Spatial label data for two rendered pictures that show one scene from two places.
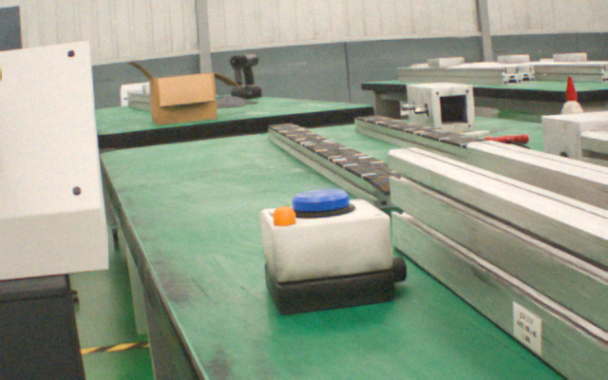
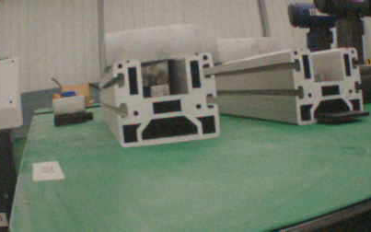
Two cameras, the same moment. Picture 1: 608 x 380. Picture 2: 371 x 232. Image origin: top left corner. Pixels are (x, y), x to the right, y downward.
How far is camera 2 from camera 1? 65 cm
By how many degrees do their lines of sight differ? 5
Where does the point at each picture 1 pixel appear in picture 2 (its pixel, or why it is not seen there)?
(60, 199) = (5, 104)
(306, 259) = (61, 109)
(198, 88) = (81, 90)
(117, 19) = (56, 63)
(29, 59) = (1, 63)
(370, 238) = (77, 102)
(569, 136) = not seen: hidden behind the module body
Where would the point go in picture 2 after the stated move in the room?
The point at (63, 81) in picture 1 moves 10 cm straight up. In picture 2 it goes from (9, 69) to (9, 38)
